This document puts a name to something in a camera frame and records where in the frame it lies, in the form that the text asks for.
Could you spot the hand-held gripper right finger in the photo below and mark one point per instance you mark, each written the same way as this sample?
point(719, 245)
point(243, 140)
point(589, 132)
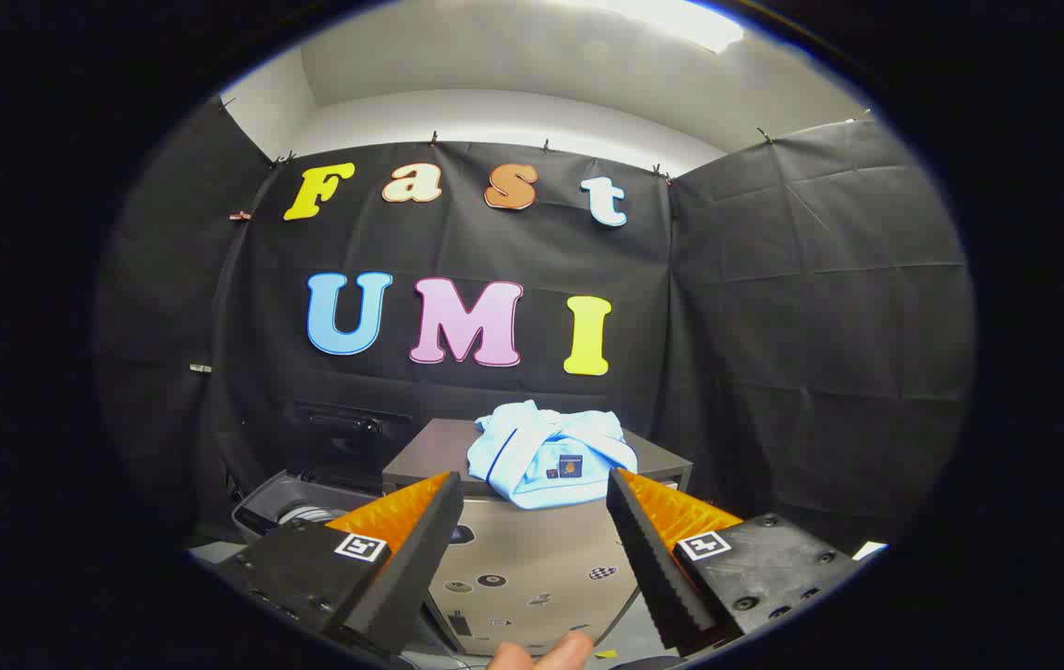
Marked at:
point(648, 558)

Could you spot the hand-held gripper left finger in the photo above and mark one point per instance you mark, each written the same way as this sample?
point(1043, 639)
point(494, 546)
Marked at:
point(420, 549)

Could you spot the grey washing machine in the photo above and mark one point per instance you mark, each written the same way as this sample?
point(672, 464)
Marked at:
point(285, 502)

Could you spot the light blue shirt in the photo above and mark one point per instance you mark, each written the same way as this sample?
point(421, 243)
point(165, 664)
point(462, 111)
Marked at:
point(532, 451)

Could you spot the beige cabinet with dark top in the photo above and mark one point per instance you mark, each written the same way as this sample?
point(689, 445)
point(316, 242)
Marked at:
point(532, 549)

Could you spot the black backdrop cloth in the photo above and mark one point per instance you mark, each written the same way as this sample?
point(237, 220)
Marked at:
point(774, 326)

